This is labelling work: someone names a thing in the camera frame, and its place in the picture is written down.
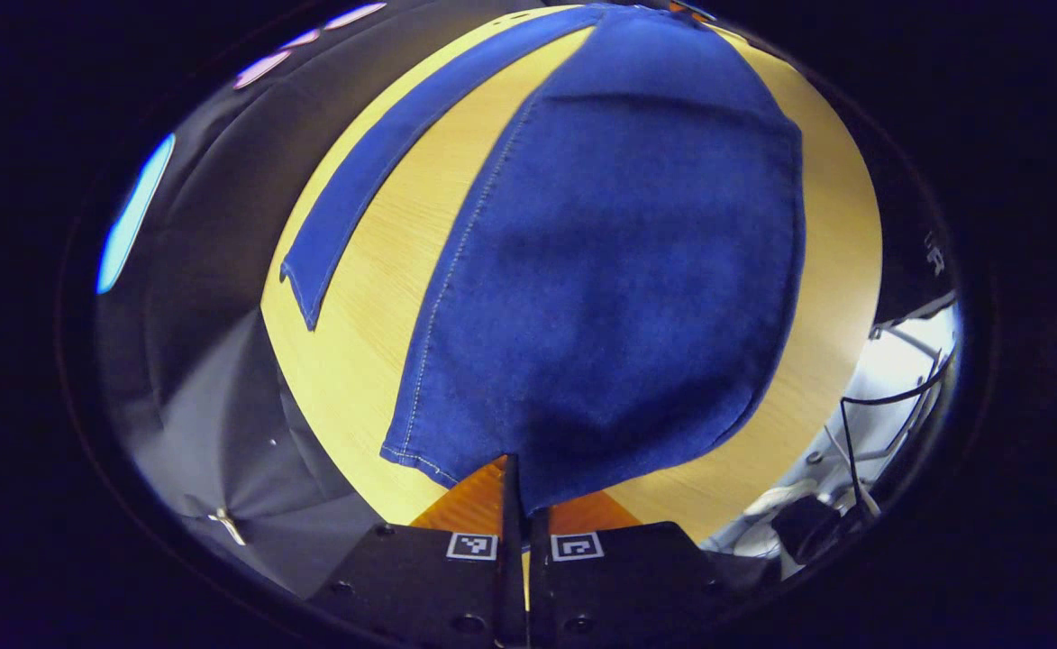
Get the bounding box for black cable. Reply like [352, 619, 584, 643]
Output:
[839, 350, 957, 526]

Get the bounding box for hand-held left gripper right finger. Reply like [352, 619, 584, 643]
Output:
[528, 491, 720, 646]

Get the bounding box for blue jeans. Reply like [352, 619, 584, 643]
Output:
[280, 3, 806, 515]

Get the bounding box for white metal frame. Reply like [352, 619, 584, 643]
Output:
[869, 290, 958, 366]

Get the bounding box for silver clip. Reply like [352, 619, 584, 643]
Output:
[208, 507, 248, 547]

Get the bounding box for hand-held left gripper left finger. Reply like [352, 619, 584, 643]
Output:
[307, 455, 529, 649]

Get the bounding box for black backdrop cloth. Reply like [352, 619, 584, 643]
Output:
[96, 0, 547, 600]

